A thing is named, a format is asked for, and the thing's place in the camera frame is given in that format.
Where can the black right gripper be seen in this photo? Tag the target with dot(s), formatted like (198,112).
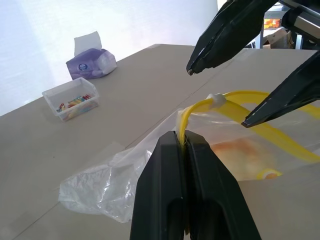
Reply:
(305,17)

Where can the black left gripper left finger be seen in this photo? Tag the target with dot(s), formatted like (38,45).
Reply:
(160,190)

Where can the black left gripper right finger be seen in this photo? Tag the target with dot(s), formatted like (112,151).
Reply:
(212,200)

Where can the round orange-dusted bread bun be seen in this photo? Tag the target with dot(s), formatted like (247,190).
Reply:
(240,155)

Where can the clear yellow-zip plastic bag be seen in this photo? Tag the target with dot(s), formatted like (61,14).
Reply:
(100,185)

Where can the brown cardboard box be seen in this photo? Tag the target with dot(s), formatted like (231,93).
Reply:
(278,38)

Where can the clear plastic storage bin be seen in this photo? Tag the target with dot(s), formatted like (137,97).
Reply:
(72,107)

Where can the colourful plastic clips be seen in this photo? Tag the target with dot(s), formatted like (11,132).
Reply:
(75,102)

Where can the purple tissue box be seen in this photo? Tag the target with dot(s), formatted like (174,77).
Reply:
(90,65)

